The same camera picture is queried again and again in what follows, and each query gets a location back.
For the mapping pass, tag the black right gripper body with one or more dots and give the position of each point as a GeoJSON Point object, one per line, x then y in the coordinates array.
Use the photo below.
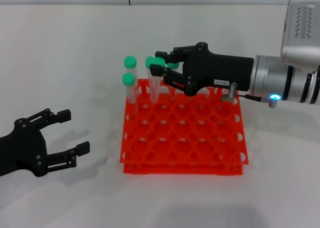
{"type": "Point", "coordinates": [220, 70]}

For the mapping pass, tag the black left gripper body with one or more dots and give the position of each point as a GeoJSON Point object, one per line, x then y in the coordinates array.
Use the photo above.
{"type": "Point", "coordinates": [22, 147]}

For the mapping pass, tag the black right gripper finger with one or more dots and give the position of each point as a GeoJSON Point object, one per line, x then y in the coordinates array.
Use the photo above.
{"type": "Point", "coordinates": [156, 70]}
{"type": "Point", "coordinates": [162, 54]}

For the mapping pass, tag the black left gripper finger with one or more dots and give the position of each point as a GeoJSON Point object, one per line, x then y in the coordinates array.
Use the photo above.
{"type": "Point", "coordinates": [63, 115]}
{"type": "Point", "coordinates": [82, 148]}

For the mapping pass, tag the clear test tube green cap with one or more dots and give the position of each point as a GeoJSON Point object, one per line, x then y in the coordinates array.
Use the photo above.
{"type": "Point", "coordinates": [130, 61]}
{"type": "Point", "coordinates": [149, 61]}
{"type": "Point", "coordinates": [173, 65]}
{"type": "Point", "coordinates": [128, 79]}
{"type": "Point", "coordinates": [158, 61]}

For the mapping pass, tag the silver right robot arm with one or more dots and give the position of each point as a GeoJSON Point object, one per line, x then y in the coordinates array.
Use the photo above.
{"type": "Point", "coordinates": [272, 75]}

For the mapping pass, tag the orange plastic test tube rack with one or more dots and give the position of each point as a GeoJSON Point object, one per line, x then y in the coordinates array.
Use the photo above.
{"type": "Point", "coordinates": [185, 132]}

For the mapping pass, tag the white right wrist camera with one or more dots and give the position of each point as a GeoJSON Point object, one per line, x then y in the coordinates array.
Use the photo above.
{"type": "Point", "coordinates": [300, 32]}

